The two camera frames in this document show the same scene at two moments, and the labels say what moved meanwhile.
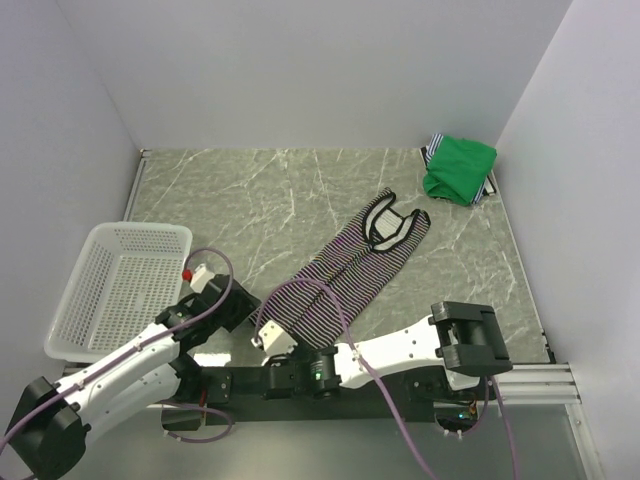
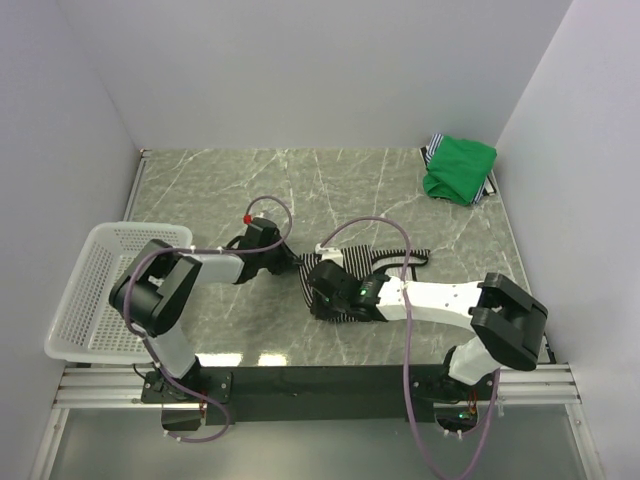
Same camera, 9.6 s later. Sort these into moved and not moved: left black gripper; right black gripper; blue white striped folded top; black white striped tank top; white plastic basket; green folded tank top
Moved: black white striped tank top; right black gripper; left black gripper
Not moved: green folded tank top; blue white striped folded top; white plastic basket
